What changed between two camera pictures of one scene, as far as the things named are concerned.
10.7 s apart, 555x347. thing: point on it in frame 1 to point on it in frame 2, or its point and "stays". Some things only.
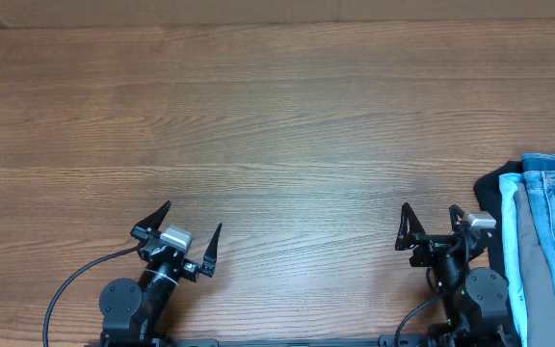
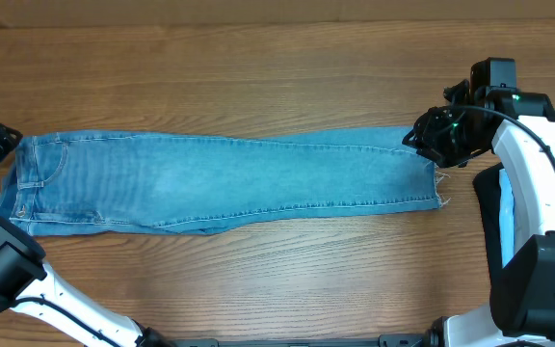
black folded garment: x=488 y=194 stays
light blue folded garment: x=508 y=187 stays
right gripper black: x=411 y=234 to x=424 y=136
